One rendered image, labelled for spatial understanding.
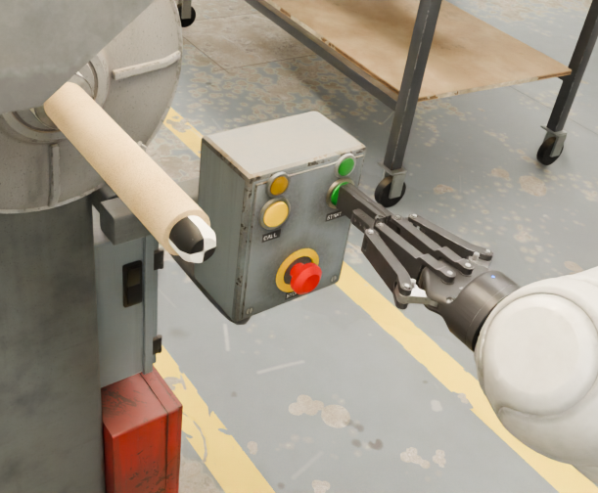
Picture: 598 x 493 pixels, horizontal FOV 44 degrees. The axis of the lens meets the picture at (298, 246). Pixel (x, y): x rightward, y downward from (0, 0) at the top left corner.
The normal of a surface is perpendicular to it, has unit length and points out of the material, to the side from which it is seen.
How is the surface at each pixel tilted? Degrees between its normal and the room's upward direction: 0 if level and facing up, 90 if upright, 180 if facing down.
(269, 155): 0
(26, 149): 98
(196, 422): 0
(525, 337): 57
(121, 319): 90
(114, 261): 90
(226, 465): 0
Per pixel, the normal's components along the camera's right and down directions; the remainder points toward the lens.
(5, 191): 0.51, 0.66
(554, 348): -0.63, -0.23
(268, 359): 0.13, -0.79
